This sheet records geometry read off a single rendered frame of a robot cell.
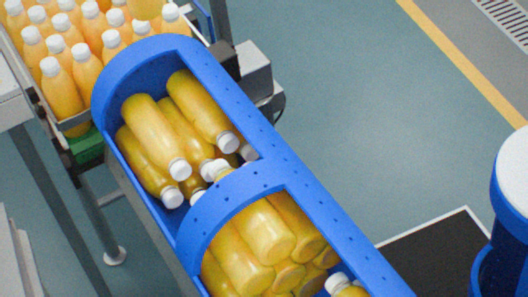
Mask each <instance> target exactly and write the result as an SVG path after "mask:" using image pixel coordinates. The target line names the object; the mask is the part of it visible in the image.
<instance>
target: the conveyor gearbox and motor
mask: <svg viewBox="0 0 528 297"><path fill-rule="evenodd" d="M235 49H236V53H238V64H239V66H240V67H241V68H240V73H241V78H242V80H241V81H240V82H236V84H237V85H238V86H239V88H240V89H241V90H242V91H243V92H244V94H245V95H246V96H248V98H249V99H250V100H251V101H252V102H253V104H254V105H255V106H256V107H257V109H258V110H259V111H260V112H261V113H262V114H263V116H264V117H265V118H266V120H267V121H268V122H270V123H271V125H272V126H273V127H274V128H275V123H276V122H277V121H278V120H279V119H280V118H281V116H282V114H283V112H284V109H285V108H286V106H285V104H286V96H285V94H284V90H283V89H282V88H281V86H280V85H279V84H278V83H277V82H276V81H275V80H274V78H273V76H272V69H271V60H270V59H268V58H267V57H266V56H265V55H264V54H263V52H262V51H261V50H260V49H259V48H258V47H257V45H256V43H255V42H252V41H251V40H248V41H246V42H243V43H241V44H239V45H236V46H235ZM278 111H280V114H279V115H278V116H277V118H276V119H275V121H274V116H273V114H275V113H277V112H278Z"/></svg>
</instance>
